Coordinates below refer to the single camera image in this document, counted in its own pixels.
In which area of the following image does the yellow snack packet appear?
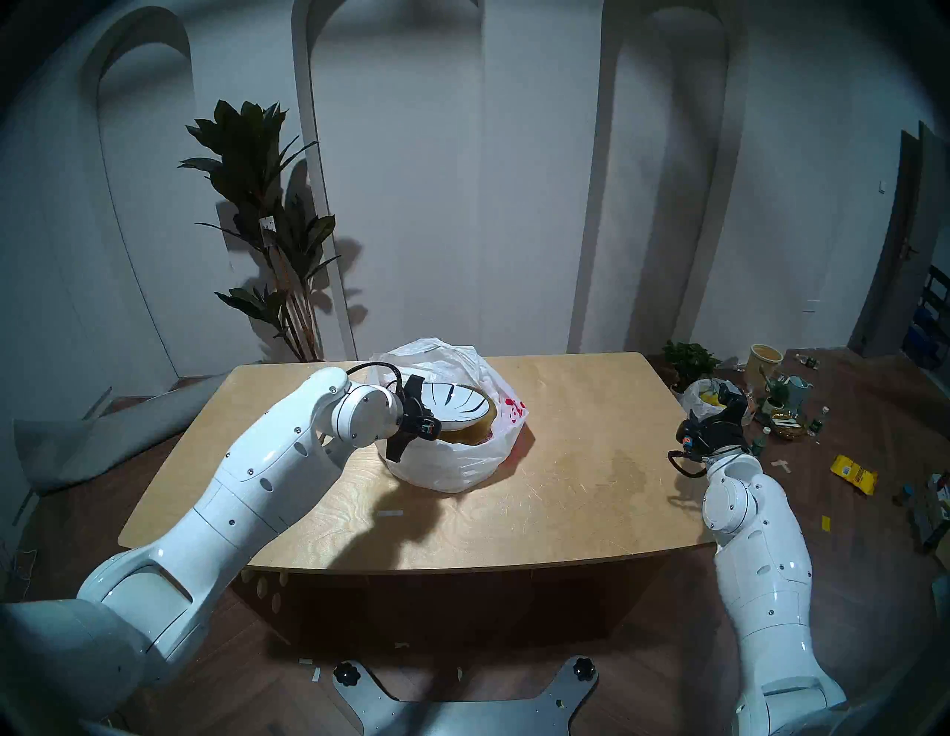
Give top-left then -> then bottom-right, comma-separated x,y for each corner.
830,454 -> 878,496

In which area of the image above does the cardboard box with items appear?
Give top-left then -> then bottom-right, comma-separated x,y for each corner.
913,471 -> 950,553

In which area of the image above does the black white striped plate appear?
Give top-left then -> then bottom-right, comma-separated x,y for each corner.
418,382 -> 492,433

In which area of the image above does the small leafy green plant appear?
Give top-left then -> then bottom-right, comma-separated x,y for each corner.
663,340 -> 722,387

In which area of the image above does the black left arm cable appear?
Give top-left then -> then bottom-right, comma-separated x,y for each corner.
346,361 -> 405,394

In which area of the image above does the dark storage shelf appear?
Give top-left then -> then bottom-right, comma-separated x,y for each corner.
902,265 -> 950,369

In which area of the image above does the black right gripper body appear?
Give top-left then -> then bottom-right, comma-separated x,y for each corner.
674,412 -> 749,461

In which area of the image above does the rolled grey floor mat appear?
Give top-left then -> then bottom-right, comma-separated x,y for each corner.
13,371 -> 231,496

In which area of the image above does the light wooden table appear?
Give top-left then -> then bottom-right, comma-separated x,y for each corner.
119,352 -> 717,576

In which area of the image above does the grey metal robot base plate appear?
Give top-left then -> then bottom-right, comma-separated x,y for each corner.
332,657 -> 599,736

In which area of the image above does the dark grey door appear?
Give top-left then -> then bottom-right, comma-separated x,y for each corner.
848,122 -> 950,359

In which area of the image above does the tall dark green plant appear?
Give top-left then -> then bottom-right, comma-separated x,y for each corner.
178,100 -> 342,363

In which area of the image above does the round gold metal plate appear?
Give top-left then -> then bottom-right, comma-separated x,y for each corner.
438,414 -> 497,446

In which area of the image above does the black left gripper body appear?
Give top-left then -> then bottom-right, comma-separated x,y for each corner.
387,378 -> 442,462

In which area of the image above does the white plastic shopping bag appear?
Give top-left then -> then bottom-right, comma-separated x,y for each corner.
367,338 -> 529,494

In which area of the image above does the white bag with yellow items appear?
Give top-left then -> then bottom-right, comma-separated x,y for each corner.
683,378 -> 749,424

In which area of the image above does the beige paper cup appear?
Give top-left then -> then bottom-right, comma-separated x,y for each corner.
744,344 -> 784,390

